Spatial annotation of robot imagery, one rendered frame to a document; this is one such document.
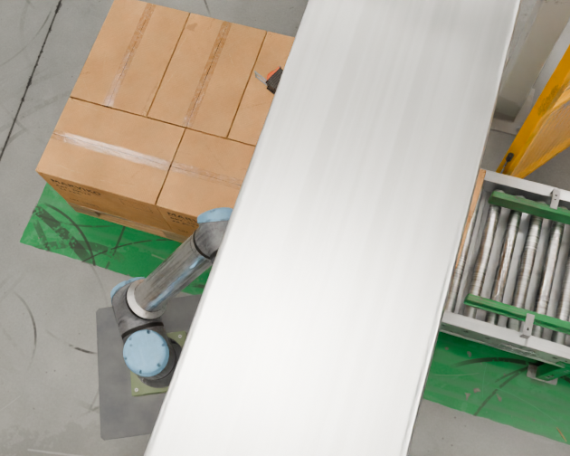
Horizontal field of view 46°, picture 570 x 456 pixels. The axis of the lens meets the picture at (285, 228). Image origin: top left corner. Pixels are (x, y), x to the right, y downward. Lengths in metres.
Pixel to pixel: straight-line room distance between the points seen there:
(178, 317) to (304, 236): 2.41
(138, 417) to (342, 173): 2.41
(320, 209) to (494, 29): 0.12
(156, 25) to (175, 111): 0.49
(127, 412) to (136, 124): 1.33
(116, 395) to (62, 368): 0.93
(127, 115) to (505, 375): 2.16
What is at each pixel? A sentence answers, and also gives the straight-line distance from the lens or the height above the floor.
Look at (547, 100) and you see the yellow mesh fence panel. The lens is 2.61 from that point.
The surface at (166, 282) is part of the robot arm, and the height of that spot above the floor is 1.25.
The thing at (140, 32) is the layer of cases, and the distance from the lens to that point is 3.52.
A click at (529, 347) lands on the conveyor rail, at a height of 0.59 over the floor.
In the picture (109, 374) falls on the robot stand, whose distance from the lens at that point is 2.73.
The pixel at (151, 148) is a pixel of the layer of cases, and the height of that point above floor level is 0.54.
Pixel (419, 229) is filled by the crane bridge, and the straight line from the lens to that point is 0.30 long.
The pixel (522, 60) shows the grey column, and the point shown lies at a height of 0.57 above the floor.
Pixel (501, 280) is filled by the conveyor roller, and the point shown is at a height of 0.55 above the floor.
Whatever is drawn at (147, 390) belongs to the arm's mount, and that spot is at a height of 0.79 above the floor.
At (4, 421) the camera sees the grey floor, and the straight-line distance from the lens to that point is 3.69.
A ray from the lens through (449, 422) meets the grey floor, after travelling 3.38.
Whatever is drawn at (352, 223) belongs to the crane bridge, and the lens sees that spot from 0.30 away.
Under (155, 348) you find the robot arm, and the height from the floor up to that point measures 1.06.
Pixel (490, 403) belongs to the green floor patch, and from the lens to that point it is 3.42.
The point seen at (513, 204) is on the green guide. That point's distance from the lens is 3.00.
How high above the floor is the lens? 3.33
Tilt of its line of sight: 71 degrees down
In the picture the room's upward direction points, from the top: 11 degrees counter-clockwise
